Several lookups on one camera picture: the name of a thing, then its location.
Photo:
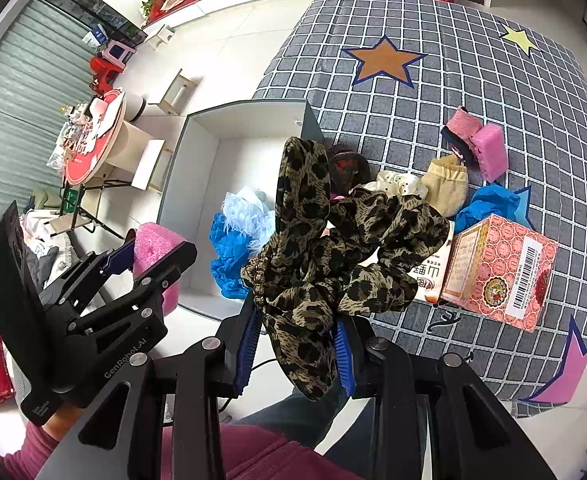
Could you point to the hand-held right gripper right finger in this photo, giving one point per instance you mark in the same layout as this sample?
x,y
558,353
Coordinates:
x,y
344,360

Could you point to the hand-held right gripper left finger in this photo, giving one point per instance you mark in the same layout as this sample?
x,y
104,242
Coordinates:
x,y
247,355

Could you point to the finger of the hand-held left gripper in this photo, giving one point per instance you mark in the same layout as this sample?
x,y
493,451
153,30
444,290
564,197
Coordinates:
x,y
166,262
118,258

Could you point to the pink foam sponge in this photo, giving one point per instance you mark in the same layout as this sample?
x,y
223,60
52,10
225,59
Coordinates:
x,y
156,242
491,152

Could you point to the leopard print scrunchie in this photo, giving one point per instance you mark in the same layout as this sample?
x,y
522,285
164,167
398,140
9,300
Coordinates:
x,y
298,260

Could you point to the white storage box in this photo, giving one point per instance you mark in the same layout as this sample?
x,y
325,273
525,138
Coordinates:
x,y
233,160

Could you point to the beige cloth mitten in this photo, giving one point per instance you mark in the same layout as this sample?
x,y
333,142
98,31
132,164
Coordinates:
x,y
446,185

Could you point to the blue plastic shoe cover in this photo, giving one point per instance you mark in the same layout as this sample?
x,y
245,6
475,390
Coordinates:
x,y
491,205

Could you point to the pink and black scrubbing pad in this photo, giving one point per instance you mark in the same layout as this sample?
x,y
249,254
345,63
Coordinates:
x,y
461,122

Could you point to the person's left forearm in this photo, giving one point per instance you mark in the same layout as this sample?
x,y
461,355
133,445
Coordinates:
x,y
28,455

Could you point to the pile of clothes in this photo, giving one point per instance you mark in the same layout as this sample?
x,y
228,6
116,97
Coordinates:
x,y
48,252

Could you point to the blue fluffy cloth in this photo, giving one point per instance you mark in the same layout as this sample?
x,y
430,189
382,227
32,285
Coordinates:
x,y
228,260

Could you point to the person's blue jeans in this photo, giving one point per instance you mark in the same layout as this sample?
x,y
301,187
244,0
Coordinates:
x,y
293,420

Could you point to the light blue fluffy scrunchie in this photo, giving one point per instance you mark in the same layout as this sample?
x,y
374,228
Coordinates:
x,y
246,212

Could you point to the white wooden stool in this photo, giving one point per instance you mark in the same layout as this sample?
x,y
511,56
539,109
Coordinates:
x,y
176,92
146,162

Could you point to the person's maroon sweater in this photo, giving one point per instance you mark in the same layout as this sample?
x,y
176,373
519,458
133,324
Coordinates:
x,y
263,455

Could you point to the round red table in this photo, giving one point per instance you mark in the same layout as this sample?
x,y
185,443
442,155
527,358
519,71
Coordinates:
x,y
91,150

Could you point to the floral tissue pack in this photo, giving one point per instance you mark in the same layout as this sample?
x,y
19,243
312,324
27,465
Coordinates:
x,y
431,280

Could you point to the grey roller shutter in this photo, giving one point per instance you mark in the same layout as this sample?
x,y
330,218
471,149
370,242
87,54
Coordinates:
x,y
13,110

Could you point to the pink patterned carton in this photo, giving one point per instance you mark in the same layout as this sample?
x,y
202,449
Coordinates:
x,y
498,270

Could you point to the red plastic stool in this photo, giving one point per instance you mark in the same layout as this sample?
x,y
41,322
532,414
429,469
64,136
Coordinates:
x,y
104,71

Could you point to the purple brown striped item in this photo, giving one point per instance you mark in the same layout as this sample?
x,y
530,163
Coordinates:
x,y
347,167

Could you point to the pink plastic stool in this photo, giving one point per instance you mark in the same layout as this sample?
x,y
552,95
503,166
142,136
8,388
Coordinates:
x,y
117,50

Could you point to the small white stool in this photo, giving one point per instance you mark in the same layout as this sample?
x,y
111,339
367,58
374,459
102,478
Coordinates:
x,y
161,36

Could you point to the grey checked star bedsheet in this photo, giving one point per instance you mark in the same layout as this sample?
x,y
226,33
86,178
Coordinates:
x,y
423,110

